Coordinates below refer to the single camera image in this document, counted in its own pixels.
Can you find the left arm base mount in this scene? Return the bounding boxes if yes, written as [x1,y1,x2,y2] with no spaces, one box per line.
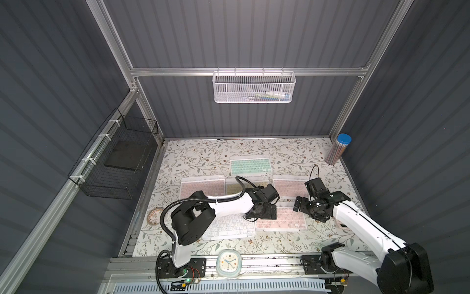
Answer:
[155,257,207,279]

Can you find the white wire mesh basket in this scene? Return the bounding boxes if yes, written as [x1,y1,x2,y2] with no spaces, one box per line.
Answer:
[212,71,296,104]

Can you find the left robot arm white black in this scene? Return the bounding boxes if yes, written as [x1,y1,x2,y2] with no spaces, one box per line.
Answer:
[160,184,280,268]

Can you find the mint analog clock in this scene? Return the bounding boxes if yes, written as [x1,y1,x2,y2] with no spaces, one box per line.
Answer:
[216,249,242,278]

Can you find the pink keyboard right row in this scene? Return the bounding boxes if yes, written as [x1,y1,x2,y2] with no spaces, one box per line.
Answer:
[273,175,309,207]

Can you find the blue lid pencil tube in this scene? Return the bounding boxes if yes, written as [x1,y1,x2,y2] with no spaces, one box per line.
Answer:
[325,134,352,165]

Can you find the pink keyboard row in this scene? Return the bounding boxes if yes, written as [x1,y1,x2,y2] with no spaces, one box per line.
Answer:
[179,175,225,199]
[273,175,309,207]

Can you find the pink keyboard front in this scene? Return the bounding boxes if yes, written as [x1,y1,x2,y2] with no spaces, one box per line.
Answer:
[255,207,307,232]

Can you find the tape roll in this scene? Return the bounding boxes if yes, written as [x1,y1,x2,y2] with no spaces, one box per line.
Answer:
[146,207,164,225]

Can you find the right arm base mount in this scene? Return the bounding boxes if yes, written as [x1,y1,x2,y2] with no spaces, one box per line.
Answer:
[300,254,350,276]

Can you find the green keyboard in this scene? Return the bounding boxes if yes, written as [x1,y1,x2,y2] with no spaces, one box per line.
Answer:
[230,156,272,176]

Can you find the black corrugated cable hose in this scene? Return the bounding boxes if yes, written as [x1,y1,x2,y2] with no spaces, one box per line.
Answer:
[155,176,258,294]

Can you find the white keyboard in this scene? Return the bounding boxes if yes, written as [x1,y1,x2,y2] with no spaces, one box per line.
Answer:
[202,214,256,241]

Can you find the white ventilated cable duct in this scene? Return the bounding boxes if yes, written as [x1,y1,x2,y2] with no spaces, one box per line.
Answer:
[109,278,331,294]

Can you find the pens in white basket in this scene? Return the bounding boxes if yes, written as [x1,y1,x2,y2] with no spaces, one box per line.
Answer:
[245,91,291,103]

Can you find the pink keyboard left row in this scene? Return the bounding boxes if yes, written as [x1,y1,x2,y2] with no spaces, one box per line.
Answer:
[179,175,225,199]

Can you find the black wire basket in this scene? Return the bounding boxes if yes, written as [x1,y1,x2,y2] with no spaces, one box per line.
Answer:
[69,110,159,200]

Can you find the yellow keyboard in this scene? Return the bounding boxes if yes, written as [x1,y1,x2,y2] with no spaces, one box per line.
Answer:
[225,176,270,195]

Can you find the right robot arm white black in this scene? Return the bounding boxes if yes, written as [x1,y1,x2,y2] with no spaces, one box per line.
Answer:
[294,178,435,294]

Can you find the black pad in basket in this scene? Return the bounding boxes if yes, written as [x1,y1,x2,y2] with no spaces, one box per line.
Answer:
[104,140,148,171]

